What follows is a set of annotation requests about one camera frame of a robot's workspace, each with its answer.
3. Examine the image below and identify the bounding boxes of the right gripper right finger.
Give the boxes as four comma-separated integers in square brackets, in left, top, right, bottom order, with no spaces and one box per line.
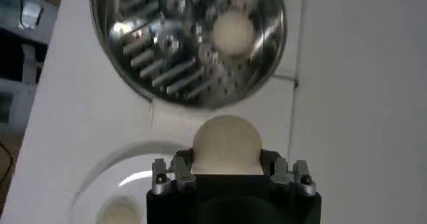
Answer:
[260,149,317,196]

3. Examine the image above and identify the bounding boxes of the perforated steel steamer basket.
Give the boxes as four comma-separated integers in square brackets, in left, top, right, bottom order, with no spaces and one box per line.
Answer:
[89,0,288,109]

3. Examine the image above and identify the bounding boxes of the grey robot chassis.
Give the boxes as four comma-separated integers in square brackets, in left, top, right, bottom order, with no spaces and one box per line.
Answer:
[0,0,59,136]

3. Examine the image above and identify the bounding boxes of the white round plate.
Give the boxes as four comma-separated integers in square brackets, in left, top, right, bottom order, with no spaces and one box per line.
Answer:
[68,141,194,224]

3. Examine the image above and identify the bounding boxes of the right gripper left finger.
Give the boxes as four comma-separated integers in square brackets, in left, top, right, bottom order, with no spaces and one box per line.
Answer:
[151,149,197,196]

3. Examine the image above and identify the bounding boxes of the white steamed baozi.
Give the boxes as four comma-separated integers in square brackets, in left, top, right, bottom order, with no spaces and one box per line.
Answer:
[191,114,264,176]
[96,193,143,224]
[212,8,256,58]

